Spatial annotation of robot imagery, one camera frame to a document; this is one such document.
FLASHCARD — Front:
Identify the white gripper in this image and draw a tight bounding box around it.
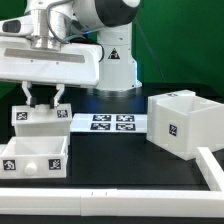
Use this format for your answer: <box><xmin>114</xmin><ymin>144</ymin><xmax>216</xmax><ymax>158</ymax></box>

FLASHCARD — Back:
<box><xmin>0</xmin><ymin>37</ymin><xmax>102</xmax><ymax>109</ymax></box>

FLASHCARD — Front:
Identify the white drawer with knob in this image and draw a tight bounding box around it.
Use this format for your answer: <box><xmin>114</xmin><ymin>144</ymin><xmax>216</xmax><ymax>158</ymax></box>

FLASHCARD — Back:
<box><xmin>0</xmin><ymin>136</ymin><xmax>68</xmax><ymax>179</ymax></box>

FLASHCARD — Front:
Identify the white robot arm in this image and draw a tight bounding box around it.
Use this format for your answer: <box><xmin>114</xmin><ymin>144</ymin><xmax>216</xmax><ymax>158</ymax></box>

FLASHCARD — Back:
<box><xmin>0</xmin><ymin>0</ymin><xmax>141</xmax><ymax>108</ymax></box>

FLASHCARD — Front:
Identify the white drawer cabinet box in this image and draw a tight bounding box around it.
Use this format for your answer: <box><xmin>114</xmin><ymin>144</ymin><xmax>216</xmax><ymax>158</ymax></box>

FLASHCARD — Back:
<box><xmin>146</xmin><ymin>90</ymin><xmax>224</xmax><ymax>160</ymax></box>

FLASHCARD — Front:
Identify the white fiducial marker sheet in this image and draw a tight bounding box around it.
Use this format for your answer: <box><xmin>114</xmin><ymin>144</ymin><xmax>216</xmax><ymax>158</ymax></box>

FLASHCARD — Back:
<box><xmin>70</xmin><ymin>113</ymin><xmax>147</xmax><ymax>133</ymax></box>

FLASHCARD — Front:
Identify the white front rail barrier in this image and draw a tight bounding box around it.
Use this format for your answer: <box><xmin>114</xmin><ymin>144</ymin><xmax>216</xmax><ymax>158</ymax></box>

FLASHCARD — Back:
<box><xmin>0</xmin><ymin>188</ymin><xmax>224</xmax><ymax>218</ymax></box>

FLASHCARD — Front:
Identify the white rail barrier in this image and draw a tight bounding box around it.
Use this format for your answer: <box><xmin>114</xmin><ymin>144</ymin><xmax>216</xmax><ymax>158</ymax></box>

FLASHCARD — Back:
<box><xmin>0</xmin><ymin>188</ymin><xmax>224</xmax><ymax>218</ymax></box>
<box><xmin>196</xmin><ymin>147</ymin><xmax>224</xmax><ymax>192</ymax></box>

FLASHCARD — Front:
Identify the white right rail barrier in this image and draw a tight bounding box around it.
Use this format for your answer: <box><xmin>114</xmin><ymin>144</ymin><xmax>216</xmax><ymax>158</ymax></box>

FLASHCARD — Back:
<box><xmin>196</xmin><ymin>147</ymin><xmax>224</xmax><ymax>192</ymax></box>

